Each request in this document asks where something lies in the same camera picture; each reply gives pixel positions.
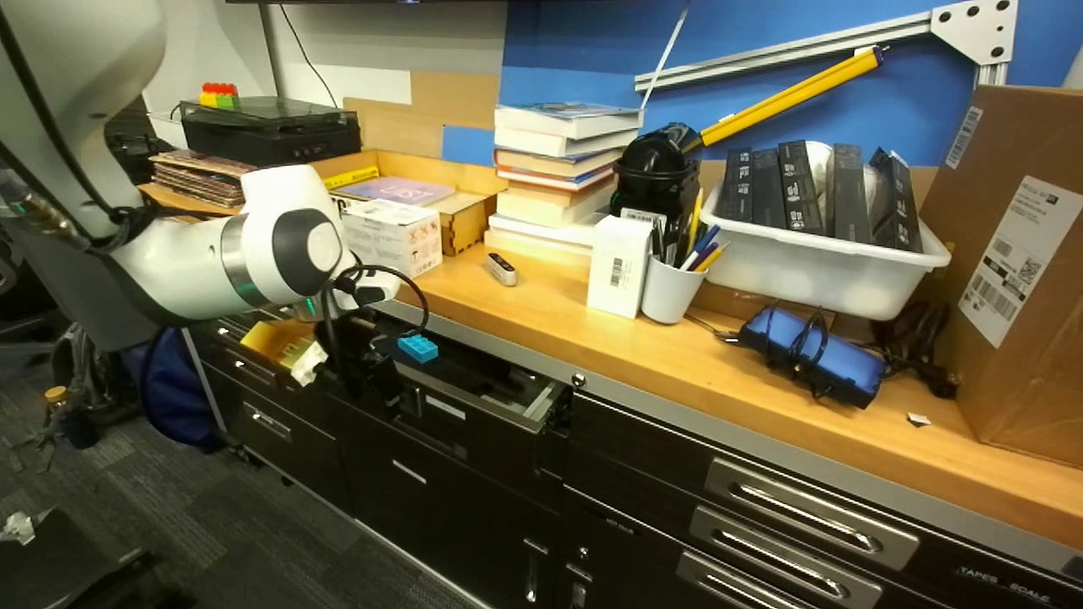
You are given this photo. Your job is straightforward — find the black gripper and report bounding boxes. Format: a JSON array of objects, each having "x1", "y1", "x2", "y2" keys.
[{"x1": 312, "y1": 312, "x2": 397, "y2": 390}]

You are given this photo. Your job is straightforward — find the grey drawer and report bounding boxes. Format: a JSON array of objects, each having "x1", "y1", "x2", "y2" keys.
[{"x1": 366, "y1": 319, "x2": 570, "y2": 441}]

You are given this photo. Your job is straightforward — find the black drawer cabinet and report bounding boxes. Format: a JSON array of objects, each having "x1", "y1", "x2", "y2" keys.
[{"x1": 184, "y1": 319, "x2": 1083, "y2": 609}]

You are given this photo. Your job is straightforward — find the white wrist box yellow label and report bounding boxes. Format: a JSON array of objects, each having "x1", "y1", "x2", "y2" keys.
[{"x1": 237, "y1": 313, "x2": 332, "y2": 392}]

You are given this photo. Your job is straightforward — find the pink cover book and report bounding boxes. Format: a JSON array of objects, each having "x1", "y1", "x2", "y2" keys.
[{"x1": 334, "y1": 172, "x2": 461, "y2": 212}]

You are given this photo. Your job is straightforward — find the yellow flat item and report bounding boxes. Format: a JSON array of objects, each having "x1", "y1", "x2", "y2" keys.
[{"x1": 317, "y1": 161, "x2": 388, "y2": 194}]

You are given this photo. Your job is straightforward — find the small wooden box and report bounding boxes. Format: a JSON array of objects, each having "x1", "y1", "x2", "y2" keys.
[{"x1": 432, "y1": 185, "x2": 505, "y2": 260}]

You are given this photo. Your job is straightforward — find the blue bag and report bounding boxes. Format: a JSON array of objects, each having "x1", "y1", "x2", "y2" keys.
[{"x1": 130, "y1": 324, "x2": 232, "y2": 458}]

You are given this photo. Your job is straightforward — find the wide white book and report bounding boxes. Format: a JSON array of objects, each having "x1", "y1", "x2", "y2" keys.
[{"x1": 483, "y1": 211, "x2": 604, "y2": 272}]

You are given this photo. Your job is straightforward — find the brown paper stack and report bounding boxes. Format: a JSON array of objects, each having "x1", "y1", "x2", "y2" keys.
[{"x1": 139, "y1": 144, "x2": 254, "y2": 220}]

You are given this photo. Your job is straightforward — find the black flat equipment box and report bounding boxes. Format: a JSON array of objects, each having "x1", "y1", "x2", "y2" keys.
[{"x1": 177, "y1": 96, "x2": 370, "y2": 172}]

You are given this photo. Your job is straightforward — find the multicolour block stack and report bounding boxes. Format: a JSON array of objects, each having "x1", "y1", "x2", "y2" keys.
[{"x1": 197, "y1": 79, "x2": 245, "y2": 114}]

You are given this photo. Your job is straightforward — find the black stand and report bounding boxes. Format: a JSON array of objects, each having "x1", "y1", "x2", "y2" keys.
[{"x1": 36, "y1": 319, "x2": 135, "y2": 458}]

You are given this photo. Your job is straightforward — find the white upright carton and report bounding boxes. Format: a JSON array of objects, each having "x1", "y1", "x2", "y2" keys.
[{"x1": 582, "y1": 212, "x2": 660, "y2": 320}]

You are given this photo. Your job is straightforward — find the thick white book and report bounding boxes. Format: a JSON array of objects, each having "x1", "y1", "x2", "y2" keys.
[{"x1": 490, "y1": 122, "x2": 637, "y2": 161}]

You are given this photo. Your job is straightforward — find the black pole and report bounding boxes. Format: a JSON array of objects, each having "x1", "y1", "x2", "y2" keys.
[{"x1": 254, "y1": 0, "x2": 287, "y2": 104}]

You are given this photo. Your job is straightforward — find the grey cover book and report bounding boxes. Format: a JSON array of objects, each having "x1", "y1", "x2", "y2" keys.
[{"x1": 490, "y1": 103, "x2": 643, "y2": 143}]

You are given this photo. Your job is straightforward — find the white cup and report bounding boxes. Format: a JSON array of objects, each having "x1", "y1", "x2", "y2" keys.
[{"x1": 637, "y1": 250, "x2": 711, "y2": 329}]

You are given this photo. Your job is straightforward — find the black device with label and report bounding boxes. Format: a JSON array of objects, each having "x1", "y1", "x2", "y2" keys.
[{"x1": 607, "y1": 118, "x2": 711, "y2": 246}]

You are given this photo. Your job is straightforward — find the blue pen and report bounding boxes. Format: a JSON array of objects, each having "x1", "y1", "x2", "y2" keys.
[{"x1": 687, "y1": 220, "x2": 726, "y2": 272}]

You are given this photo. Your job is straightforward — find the crumpled white paper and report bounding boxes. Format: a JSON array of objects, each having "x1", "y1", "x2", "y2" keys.
[{"x1": 0, "y1": 503, "x2": 58, "y2": 550}]

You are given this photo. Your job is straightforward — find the thin white strip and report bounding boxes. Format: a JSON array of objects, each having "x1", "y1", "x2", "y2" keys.
[{"x1": 637, "y1": 6, "x2": 694, "y2": 122}]

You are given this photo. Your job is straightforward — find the blue bundled pouch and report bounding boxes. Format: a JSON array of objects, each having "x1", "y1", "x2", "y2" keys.
[{"x1": 735, "y1": 302, "x2": 893, "y2": 410}]

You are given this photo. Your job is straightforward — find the white plastic bin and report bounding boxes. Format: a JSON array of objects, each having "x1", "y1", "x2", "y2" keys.
[{"x1": 699, "y1": 184, "x2": 954, "y2": 324}]

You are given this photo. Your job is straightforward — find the yellow bar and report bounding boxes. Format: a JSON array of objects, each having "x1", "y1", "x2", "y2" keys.
[{"x1": 699, "y1": 43, "x2": 885, "y2": 152}]

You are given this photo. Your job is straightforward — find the large cardboard box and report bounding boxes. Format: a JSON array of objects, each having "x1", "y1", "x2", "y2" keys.
[{"x1": 919, "y1": 80, "x2": 1083, "y2": 474}]

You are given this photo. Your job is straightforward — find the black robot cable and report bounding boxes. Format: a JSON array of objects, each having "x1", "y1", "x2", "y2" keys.
[{"x1": 317, "y1": 256, "x2": 436, "y2": 342}]

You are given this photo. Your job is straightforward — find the short silver drawer handle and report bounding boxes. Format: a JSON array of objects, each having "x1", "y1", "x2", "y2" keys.
[
  {"x1": 419, "y1": 390, "x2": 474, "y2": 427},
  {"x1": 241, "y1": 401, "x2": 299, "y2": 445},
  {"x1": 386, "y1": 453, "x2": 432, "y2": 490}
]

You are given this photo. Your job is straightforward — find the white wall hooks box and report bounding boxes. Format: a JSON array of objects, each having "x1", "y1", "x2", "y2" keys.
[{"x1": 334, "y1": 196, "x2": 448, "y2": 284}]

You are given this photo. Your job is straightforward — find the long silver drawer handle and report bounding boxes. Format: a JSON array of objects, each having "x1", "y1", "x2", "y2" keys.
[
  {"x1": 683, "y1": 501, "x2": 892, "y2": 609},
  {"x1": 700, "y1": 453, "x2": 924, "y2": 571},
  {"x1": 675, "y1": 547, "x2": 813, "y2": 609}
]

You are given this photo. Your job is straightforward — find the aluminium rail with bracket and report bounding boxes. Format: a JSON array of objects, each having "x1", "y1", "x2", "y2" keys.
[{"x1": 630, "y1": 0, "x2": 1022, "y2": 99}]

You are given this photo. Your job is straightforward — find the black tangled cables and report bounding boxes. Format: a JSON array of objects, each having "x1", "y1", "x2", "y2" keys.
[{"x1": 885, "y1": 293, "x2": 964, "y2": 399}]

